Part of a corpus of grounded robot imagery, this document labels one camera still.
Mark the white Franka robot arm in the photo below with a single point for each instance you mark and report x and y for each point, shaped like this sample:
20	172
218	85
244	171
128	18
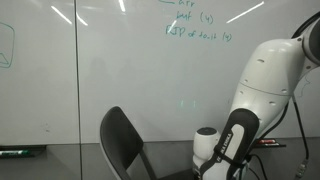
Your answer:
266	83

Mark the wide whiteboard panel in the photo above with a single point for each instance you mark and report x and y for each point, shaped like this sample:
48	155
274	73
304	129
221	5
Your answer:
150	83

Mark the red whiteboard marker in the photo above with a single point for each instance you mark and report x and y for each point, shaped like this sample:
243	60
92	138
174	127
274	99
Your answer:
268	141

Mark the narrow whiteboard panel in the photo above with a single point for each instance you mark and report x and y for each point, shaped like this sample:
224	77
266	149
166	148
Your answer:
36	83

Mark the green whiteboard marker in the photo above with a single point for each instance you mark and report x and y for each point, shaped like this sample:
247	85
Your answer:
13	153

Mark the black chair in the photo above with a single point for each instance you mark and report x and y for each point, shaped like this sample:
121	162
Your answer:
116	140

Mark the black marker tray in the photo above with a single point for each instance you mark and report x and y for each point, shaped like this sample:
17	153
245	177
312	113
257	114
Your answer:
281	145

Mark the green marker on tray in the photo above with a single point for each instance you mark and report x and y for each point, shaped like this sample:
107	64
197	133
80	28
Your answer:
36	151

